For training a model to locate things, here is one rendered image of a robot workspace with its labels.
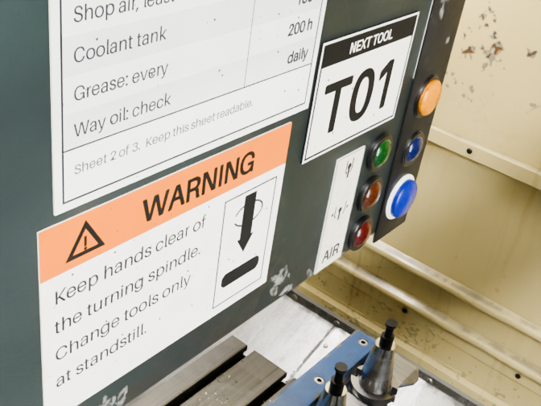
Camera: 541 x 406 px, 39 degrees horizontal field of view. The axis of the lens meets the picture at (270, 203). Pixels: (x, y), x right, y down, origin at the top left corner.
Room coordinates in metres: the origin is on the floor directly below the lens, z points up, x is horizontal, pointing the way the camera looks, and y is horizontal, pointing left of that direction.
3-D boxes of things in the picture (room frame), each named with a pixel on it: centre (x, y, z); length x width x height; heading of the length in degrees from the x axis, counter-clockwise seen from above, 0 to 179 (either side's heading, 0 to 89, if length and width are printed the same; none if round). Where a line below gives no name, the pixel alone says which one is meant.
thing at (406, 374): (0.78, -0.20, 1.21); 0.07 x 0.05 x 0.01; 55
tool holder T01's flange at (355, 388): (0.73, -0.17, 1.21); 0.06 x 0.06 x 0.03
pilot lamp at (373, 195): (0.44, -0.07, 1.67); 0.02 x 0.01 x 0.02; 145
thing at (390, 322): (0.73, -0.17, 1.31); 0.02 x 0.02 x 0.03
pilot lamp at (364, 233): (0.44, -0.07, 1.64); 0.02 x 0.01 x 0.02; 145
